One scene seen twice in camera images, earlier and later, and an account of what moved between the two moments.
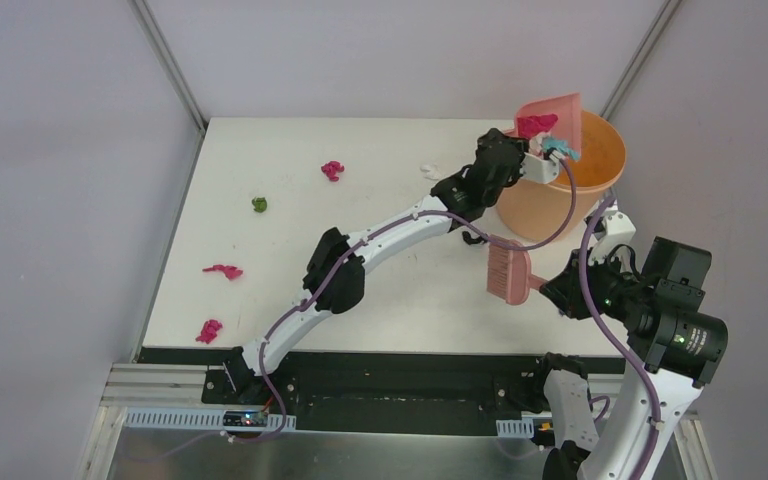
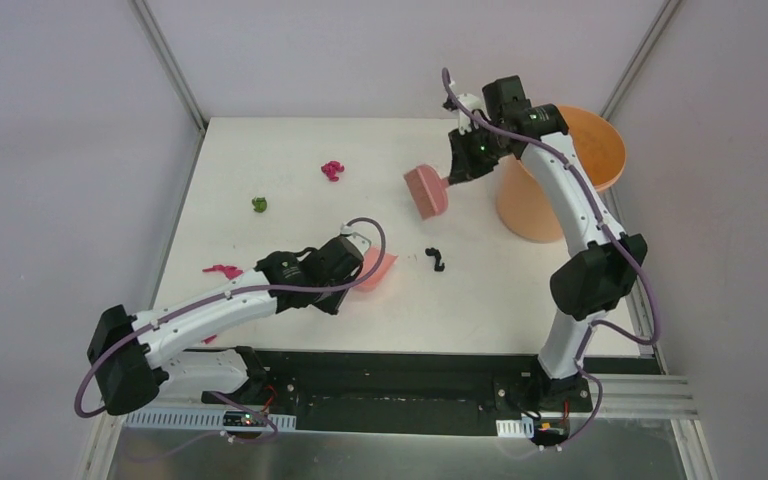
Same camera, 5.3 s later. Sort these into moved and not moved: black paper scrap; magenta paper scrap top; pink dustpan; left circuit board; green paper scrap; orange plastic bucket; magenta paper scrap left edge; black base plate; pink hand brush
Moved: pink hand brush; black paper scrap; pink dustpan
Not moved: green paper scrap; orange plastic bucket; magenta paper scrap top; left circuit board; black base plate; magenta paper scrap left edge
